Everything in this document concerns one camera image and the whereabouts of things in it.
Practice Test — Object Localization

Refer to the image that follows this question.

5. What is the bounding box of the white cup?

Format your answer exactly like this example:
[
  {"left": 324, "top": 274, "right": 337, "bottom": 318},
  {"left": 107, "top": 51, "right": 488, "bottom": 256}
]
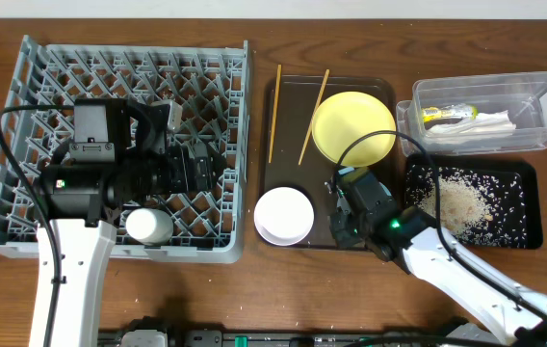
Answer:
[{"left": 125, "top": 208, "right": 173, "bottom": 245}]

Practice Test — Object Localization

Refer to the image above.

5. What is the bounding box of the green snack wrapper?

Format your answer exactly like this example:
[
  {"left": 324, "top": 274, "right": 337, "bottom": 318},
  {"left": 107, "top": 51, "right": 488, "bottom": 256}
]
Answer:
[{"left": 421, "top": 103, "right": 479, "bottom": 122}]

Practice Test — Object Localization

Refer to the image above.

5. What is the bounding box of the white napkin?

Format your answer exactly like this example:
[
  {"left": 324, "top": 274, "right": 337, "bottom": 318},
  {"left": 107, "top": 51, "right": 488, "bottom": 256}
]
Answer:
[{"left": 427, "top": 111, "right": 516, "bottom": 136}]

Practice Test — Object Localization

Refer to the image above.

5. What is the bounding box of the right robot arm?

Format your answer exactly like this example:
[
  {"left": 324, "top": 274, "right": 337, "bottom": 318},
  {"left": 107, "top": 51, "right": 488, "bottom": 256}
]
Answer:
[{"left": 329, "top": 207, "right": 547, "bottom": 346}]

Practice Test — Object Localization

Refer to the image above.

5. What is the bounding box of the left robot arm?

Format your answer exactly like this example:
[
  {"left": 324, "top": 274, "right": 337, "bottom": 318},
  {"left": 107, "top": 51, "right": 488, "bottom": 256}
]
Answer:
[{"left": 29, "top": 142, "right": 227, "bottom": 346}]

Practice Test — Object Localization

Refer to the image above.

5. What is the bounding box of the white shallow bowl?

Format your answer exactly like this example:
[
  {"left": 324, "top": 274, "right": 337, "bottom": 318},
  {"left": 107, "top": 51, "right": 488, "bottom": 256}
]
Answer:
[{"left": 253, "top": 187, "right": 315, "bottom": 247}]

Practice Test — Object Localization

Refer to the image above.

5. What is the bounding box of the yellow round plate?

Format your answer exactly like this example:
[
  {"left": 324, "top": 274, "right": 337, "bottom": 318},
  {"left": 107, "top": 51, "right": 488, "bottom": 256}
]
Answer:
[{"left": 312, "top": 92, "right": 396, "bottom": 167}]

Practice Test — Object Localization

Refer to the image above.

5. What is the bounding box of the left wooden chopstick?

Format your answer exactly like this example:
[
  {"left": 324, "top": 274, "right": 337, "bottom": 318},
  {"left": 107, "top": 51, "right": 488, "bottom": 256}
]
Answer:
[{"left": 268, "top": 64, "right": 282, "bottom": 164}]

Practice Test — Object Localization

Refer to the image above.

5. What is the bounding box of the wooden chopstick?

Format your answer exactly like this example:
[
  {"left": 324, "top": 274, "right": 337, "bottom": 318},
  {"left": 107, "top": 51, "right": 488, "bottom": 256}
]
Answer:
[
  {"left": 298, "top": 69, "right": 330, "bottom": 166},
  {"left": 268, "top": 64, "right": 282, "bottom": 164}
]

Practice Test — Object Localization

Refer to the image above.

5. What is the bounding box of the spilled rice pile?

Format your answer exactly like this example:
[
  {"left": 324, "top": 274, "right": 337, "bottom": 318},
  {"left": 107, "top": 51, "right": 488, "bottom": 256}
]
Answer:
[{"left": 404, "top": 164, "right": 528, "bottom": 249}]

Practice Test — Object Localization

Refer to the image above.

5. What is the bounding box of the black rectangular bin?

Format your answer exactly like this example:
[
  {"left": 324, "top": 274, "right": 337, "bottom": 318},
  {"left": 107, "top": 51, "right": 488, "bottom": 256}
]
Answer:
[{"left": 432, "top": 156, "right": 543, "bottom": 250}]

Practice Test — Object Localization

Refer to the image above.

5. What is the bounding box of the right wooden chopstick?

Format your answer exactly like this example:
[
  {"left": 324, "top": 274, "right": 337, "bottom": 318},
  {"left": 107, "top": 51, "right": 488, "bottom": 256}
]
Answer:
[{"left": 298, "top": 69, "right": 330, "bottom": 166}]

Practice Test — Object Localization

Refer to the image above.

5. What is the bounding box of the clear plastic container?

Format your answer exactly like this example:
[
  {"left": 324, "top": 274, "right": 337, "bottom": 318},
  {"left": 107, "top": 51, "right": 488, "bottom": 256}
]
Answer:
[{"left": 396, "top": 71, "right": 547, "bottom": 155}]

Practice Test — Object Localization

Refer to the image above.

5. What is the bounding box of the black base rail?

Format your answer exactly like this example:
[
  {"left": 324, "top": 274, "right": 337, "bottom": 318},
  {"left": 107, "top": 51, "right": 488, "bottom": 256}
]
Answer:
[{"left": 97, "top": 316, "right": 496, "bottom": 347}]

